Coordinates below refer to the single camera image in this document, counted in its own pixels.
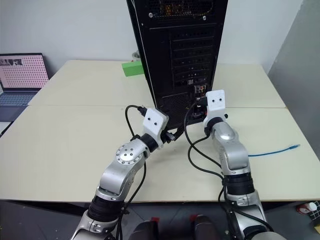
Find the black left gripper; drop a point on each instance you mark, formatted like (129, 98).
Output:
(168, 137)

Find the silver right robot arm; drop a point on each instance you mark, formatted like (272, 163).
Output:
(232, 155)

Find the grey partition panel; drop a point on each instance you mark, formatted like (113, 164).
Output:
(297, 75)

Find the black white checkered cube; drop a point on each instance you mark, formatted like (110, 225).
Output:
(315, 215)

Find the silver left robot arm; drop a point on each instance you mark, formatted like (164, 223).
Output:
(117, 172)

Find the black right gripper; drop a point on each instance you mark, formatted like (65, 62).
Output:
(203, 110)

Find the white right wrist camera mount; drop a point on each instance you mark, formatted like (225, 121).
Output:
(215, 102)

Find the open laptop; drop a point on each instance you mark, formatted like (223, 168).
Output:
(20, 75)

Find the black computer tower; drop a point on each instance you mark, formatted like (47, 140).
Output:
(180, 50)

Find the green box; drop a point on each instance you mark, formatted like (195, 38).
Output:
(132, 68)

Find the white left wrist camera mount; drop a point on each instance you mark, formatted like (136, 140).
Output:
(154, 121)

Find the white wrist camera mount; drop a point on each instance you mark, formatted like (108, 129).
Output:
(154, 121)
(215, 102)

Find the dark rounded shape red tab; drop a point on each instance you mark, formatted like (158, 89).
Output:
(146, 228)

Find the red and white small object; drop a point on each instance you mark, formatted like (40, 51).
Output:
(305, 207)

